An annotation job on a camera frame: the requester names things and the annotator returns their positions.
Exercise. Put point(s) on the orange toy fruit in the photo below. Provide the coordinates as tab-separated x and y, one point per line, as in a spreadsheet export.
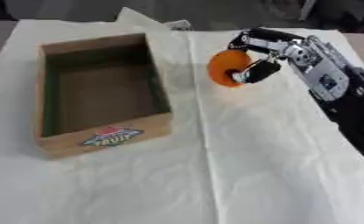
225	66

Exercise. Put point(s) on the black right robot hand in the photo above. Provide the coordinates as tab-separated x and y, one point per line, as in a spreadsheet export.
264	70

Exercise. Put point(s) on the silver and black right robot arm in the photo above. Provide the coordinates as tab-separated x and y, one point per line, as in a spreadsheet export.
338	87

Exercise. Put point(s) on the tan cardboard box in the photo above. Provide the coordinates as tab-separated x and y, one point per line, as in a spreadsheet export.
101	96

